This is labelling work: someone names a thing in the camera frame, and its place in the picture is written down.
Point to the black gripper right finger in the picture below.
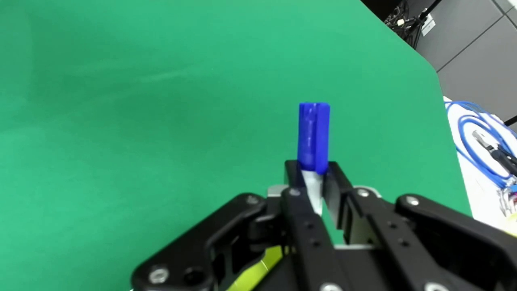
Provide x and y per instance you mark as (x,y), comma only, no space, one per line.
(429,242)

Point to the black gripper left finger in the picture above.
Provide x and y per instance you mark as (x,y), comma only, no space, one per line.
(214,236)

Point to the white marker with blue cap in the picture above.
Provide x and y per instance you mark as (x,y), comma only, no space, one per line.
(313,134)

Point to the green tablecloth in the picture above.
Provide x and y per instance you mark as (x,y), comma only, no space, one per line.
(161,106)

